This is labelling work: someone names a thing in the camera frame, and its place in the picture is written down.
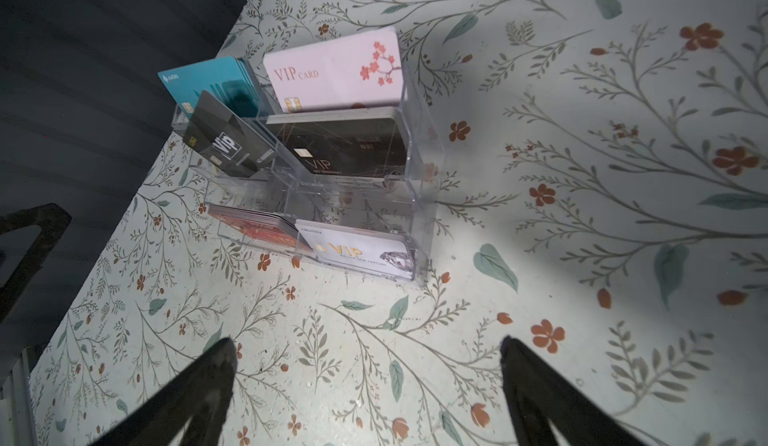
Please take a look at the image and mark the red VIP card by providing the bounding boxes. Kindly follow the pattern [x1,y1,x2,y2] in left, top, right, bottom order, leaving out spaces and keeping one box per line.
[205,202,311,252]

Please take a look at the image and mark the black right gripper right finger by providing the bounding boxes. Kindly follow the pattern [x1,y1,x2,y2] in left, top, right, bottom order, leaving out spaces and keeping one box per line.
[500,336,641,445]

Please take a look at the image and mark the pink VIP card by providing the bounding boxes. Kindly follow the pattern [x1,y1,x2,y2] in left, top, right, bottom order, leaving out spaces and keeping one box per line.
[263,26,404,113]

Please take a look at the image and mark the black gold-line VIP card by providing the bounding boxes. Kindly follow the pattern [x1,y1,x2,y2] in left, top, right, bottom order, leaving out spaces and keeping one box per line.
[266,106,408,178]

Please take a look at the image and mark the clear acrylic card display stand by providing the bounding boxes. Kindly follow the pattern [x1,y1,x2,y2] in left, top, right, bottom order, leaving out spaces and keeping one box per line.
[172,72,444,285]

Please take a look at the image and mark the black silver VIP card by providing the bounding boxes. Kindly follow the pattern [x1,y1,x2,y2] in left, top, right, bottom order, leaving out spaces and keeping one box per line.
[183,92,277,178]

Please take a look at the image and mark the white diamond VIP card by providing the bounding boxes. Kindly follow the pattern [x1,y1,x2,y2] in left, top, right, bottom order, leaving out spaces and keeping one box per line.
[295,219,416,280]

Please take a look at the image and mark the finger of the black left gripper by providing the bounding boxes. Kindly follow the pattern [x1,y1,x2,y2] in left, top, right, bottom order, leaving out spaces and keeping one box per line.
[1,203,72,322]

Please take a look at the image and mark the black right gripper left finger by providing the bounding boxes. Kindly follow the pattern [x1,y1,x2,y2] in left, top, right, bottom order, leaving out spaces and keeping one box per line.
[95,338,238,445]

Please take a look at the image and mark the teal VIP card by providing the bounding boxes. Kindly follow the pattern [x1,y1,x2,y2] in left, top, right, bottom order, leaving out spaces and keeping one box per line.
[157,56,273,118]

